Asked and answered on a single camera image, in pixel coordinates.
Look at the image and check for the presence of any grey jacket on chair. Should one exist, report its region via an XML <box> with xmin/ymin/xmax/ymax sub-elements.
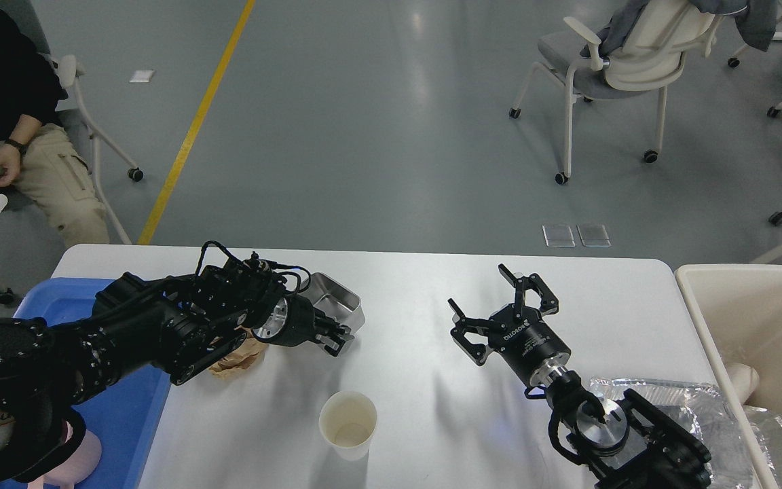
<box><xmin>597</xmin><ymin>1</ymin><xmax>778</xmax><ymax>58</ymax></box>

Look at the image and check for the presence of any aluminium foil tray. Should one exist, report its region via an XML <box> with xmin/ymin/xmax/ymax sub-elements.
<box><xmin>590</xmin><ymin>377</ymin><xmax>782</xmax><ymax>488</ymax></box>

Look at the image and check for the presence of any person's hand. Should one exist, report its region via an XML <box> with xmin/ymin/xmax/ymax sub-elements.
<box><xmin>0</xmin><ymin>143</ymin><xmax>22</xmax><ymax>187</ymax></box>

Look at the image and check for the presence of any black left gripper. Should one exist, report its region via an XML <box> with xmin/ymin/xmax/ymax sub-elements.
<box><xmin>252</xmin><ymin>296</ymin><xmax>354</xmax><ymax>358</ymax></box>

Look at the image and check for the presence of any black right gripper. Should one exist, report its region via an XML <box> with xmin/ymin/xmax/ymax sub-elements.
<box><xmin>448</xmin><ymin>264</ymin><xmax>573</xmax><ymax>388</ymax></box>

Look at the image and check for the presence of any white paper cup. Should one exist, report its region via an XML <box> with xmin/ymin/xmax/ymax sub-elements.
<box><xmin>318</xmin><ymin>391</ymin><xmax>377</xmax><ymax>461</ymax></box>

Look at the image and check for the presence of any white grey office chair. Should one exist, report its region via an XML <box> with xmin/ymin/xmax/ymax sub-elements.
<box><xmin>508</xmin><ymin>1</ymin><xmax>722</xmax><ymax>185</ymax></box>

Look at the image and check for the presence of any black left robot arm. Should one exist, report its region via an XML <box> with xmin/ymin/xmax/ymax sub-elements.
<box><xmin>0</xmin><ymin>241</ymin><xmax>354</xmax><ymax>482</ymax></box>

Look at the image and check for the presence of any square stainless steel tray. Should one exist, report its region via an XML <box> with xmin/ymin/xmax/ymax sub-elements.
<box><xmin>302</xmin><ymin>272</ymin><xmax>365</xmax><ymax>335</ymax></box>

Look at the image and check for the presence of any beige roll in bin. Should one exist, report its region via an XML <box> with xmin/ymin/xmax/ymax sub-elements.
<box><xmin>725</xmin><ymin>363</ymin><xmax>760</xmax><ymax>405</ymax></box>

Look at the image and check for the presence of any left white grey chair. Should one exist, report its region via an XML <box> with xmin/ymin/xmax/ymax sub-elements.
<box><xmin>0</xmin><ymin>0</ymin><xmax>145</xmax><ymax>245</ymax></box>

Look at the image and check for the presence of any pink plastic mug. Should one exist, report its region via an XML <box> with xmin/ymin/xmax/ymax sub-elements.
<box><xmin>26</xmin><ymin>431</ymin><xmax>102</xmax><ymax>488</ymax></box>

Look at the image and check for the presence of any crumpled brown paper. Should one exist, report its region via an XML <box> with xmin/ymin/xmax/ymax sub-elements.
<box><xmin>208</xmin><ymin>332</ymin><xmax>269</xmax><ymax>378</ymax></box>

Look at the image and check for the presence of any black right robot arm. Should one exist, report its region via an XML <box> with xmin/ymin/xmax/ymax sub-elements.
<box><xmin>448</xmin><ymin>264</ymin><xmax>713</xmax><ymax>488</ymax></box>

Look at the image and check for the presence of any beige plastic bin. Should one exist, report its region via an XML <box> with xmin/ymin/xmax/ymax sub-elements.
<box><xmin>675</xmin><ymin>264</ymin><xmax>782</xmax><ymax>488</ymax></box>

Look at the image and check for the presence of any seated person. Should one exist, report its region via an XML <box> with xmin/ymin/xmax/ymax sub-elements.
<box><xmin>0</xmin><ymin>9</ymin><xmax>111</xmax><ymax>247</ymax></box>

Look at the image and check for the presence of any blue plastic tray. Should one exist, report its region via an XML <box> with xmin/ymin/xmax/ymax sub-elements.
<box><xmin>14</xmin><ymin>278</ymin><xmax>171</xmax><ymax>488</ymax></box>

